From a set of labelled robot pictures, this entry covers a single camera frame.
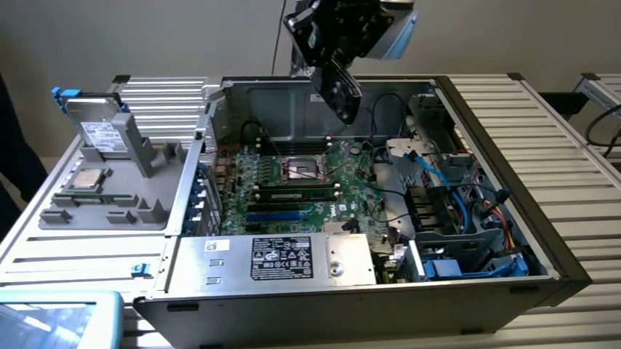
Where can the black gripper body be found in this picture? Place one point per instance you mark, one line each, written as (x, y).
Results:
(355, 25)

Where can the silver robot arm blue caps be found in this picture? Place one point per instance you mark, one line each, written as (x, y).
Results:
(400, 32)

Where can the black RAM slot bank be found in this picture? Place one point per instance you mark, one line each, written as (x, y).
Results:
(296, 146)

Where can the socket locking lever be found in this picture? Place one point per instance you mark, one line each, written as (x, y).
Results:
(337, 167)

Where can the CPU socket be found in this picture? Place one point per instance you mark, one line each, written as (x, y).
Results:
(301, 169)

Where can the green motherboard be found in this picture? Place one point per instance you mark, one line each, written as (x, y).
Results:
(253, 171)

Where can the black RAM stick with label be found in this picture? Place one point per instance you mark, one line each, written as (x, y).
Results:
(296, 194)

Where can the long black expansion slot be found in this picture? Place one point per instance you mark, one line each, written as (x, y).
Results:
(280, 208)

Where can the blue expansion slot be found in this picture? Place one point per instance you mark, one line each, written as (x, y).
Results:
(277, 217)

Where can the silver chipset heatsink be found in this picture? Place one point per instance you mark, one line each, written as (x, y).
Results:
(336, 228)

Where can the short black expansion slot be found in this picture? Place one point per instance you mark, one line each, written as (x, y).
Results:
(253, 229)

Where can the grey metal disk bay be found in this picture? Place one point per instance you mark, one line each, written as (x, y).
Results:
(437, 232)

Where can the hard disk with white label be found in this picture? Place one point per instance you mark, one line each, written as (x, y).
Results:
(102, 134)

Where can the blue plastic drive caddy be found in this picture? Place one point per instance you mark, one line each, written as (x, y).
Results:
(444, 269)

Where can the silver power supply unit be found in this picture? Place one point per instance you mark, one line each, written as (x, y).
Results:
(228, 269)

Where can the grey parts rack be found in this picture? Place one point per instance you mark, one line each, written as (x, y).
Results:
(122, 214)

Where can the silver CPU chip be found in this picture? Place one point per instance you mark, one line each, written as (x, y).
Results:
(91, 180)

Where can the green RAM stick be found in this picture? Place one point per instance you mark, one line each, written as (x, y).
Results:
(93, 199)

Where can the black open PC case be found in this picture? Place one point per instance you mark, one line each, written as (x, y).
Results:
(301, 316)

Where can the blue panel latch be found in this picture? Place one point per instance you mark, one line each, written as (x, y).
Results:
(139, 269)

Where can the person in dark clothing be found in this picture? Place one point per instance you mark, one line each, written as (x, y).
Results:
(17, 145)

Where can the silver case side panel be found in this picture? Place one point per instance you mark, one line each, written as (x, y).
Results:
(93, 254)

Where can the teal framed screen device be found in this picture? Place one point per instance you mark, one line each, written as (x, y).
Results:
(58, 320)

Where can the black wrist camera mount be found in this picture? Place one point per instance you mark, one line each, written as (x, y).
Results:
(298, 34)

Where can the black table connector bracket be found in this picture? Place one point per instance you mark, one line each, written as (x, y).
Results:
(560, 103)

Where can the blue disk carrier bracket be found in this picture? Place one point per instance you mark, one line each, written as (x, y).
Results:
(61, 100)

